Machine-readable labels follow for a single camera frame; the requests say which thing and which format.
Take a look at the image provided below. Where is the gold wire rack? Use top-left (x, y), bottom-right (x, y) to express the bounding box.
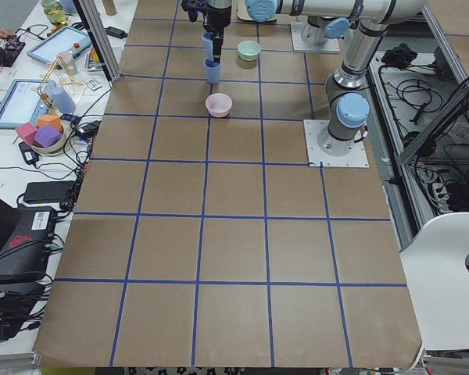
top-left (37, 57), bottom-right (87, 114)

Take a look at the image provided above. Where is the far teach pendant tablet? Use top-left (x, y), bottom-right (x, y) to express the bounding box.
top-left (27, 26), bottom-right (91, 64)

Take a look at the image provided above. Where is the white chair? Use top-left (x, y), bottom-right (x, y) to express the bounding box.
top-left (400, 212), bottom-right (469, 351)

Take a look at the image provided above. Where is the blue cup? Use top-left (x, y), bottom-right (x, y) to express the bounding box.
top-left (202, 32), bottom-right (215, 62)
top-left (203, 59), bottom-right (221, 84)

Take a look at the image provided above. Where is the pink cup on desk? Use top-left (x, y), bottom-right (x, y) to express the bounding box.
top-left (57, 51), bottom-right (77, 76)

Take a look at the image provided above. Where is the pink bowl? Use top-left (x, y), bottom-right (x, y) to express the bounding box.
top-left (205, 92), bottom-right (233, 118)

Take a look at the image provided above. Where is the bowl of foam blocks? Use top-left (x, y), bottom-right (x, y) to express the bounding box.
top-left (15, 114), bottom-right (67, 155)

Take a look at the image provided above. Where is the black laptop computer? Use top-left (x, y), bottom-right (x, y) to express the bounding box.
top-left (0, 199), bottom-right (56, 284)

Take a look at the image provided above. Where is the near teach pendant tablet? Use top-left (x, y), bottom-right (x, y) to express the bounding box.
top-left (0, 79), bottom-right (48, 129)

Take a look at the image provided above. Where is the light blue bottle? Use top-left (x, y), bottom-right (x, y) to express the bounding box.
top-left (45, 87), bottom-right (76, 114)

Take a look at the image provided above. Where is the mint green bowl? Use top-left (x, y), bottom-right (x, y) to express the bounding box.
top-left (237, 40), bottom-right (261, 62)

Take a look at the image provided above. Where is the teach pendant tablet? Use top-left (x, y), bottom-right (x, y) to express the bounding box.
top-left (27, 26), bottom-right (91, 64)
top-left (0, 79), bottom-right (48, 129)

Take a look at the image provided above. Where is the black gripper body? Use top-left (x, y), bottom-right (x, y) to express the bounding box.
top-left (181, 0), bottom-right (232, 32)

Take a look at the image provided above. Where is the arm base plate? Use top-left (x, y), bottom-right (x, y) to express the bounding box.
top-left (303, 120), bottom-right (369, 168)
top-left (291, 22), bottom-right (340, 55)

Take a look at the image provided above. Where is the black power adapter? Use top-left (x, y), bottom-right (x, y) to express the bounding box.
top-left (18, 141), bottom-right (39, 165)

